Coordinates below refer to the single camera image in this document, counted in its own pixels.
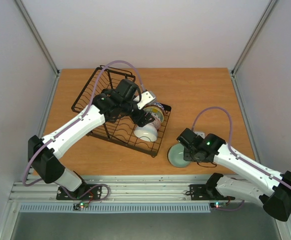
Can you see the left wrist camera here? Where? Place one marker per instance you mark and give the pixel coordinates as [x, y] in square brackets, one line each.
[146, 98]

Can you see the blue white patterned bowl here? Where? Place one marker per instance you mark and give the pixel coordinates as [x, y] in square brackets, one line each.
[159, 103]

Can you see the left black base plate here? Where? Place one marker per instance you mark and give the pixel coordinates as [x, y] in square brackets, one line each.
[83, 193]

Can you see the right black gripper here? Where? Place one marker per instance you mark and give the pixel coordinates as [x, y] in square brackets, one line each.
[187, 153]

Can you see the brown rimmed bowl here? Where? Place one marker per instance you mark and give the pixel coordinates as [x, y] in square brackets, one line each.
[175, 156]

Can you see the red rimmed dotted bowl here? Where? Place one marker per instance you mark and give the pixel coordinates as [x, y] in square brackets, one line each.
[158, 121]

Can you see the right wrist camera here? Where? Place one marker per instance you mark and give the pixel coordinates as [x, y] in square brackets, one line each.
[200, 133]

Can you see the small circuit board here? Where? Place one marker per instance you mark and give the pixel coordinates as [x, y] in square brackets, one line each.
[218, 205]
[81, 206]

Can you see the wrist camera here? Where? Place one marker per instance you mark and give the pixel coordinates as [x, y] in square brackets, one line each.
[200, 133]
[146, 98]

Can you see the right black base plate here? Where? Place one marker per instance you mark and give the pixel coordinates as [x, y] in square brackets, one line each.
[199, 192]

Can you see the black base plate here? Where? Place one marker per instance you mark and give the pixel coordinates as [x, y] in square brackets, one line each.
[83, 193]
[199, 192]

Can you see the right small circuit board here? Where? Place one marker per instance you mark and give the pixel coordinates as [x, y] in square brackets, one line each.
[218, 205]

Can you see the grey slotted cable duct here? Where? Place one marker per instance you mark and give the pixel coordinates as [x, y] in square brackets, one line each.
[115, 208]

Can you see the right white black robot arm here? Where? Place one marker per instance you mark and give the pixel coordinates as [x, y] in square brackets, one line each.
[262, 186]

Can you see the black wire dish rack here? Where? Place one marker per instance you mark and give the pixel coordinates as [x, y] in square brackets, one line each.
[120, 130]

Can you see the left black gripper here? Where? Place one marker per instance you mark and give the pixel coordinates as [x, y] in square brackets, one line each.
[138, 120]

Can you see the yellow rimmed sun bowl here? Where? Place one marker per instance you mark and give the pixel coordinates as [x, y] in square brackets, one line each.
[155, 109]

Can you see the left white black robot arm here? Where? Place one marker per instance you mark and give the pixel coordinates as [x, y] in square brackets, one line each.
[44, 154]

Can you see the plain white bowl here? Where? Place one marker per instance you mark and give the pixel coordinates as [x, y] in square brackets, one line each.
[146, 133]

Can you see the left small circuit board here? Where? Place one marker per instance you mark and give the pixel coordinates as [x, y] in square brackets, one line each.
[81, 206]

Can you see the aluminium frame rails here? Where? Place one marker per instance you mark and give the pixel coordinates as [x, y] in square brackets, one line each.
[135, 178]

